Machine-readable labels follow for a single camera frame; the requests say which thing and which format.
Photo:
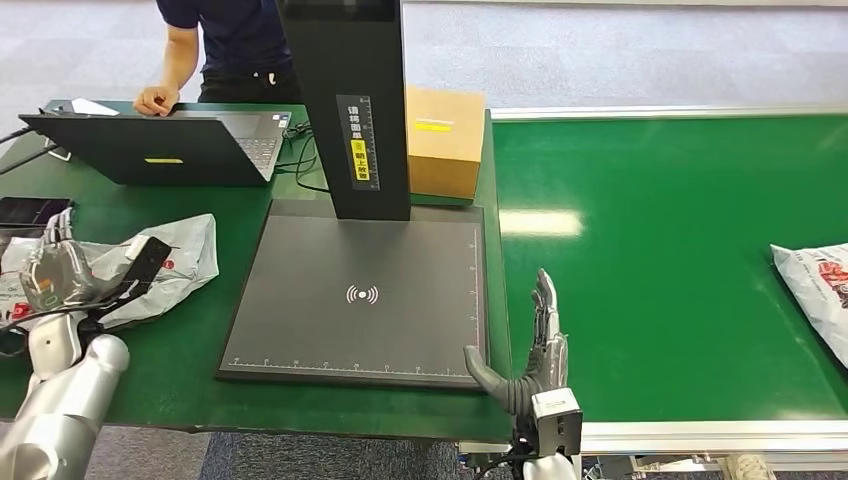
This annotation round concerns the person's right hand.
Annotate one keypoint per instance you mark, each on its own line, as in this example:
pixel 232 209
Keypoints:
pixel 156 100

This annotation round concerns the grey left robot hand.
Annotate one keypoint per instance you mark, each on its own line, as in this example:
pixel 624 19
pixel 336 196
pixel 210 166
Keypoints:
pixel 60 278

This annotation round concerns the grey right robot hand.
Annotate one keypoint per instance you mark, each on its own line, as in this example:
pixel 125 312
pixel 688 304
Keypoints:
pixel 550 358

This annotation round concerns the white red-printed poly mailer package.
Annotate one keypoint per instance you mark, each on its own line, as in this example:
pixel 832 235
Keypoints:
pixel 818 298
pixel 182 258

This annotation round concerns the person's right forearm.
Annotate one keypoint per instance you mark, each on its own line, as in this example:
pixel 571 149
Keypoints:
pixel 177 60

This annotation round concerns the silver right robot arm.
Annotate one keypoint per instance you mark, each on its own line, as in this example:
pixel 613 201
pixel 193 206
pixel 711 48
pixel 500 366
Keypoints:
pixel 550 469

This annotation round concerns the black inbound scanner machine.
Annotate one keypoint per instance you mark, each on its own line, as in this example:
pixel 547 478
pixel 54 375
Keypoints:
pixel 371 318

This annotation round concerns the green conveyor belt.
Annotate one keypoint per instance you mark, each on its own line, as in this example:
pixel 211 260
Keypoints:
pixel 662 199

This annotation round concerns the brown cardboard box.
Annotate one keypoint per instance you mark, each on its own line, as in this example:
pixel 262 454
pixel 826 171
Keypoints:
pixel 442 156

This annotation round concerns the black laptop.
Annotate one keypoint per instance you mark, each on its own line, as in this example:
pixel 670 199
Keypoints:
pixel 132 149

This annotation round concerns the white paper sheet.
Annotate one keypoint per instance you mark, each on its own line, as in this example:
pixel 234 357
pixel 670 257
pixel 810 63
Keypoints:
pixel 94 106

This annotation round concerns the person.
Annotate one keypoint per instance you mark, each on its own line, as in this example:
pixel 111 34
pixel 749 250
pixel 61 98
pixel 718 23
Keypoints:
pixel 245 40

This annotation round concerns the green table mat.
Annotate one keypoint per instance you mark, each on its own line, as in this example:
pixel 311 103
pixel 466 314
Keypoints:
pixel 172 364

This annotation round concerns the white textured object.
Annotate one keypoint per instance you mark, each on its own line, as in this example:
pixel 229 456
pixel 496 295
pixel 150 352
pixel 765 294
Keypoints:
pixel 750 468

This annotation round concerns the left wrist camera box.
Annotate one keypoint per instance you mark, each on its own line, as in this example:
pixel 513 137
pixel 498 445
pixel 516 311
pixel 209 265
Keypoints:
pixel 142 265

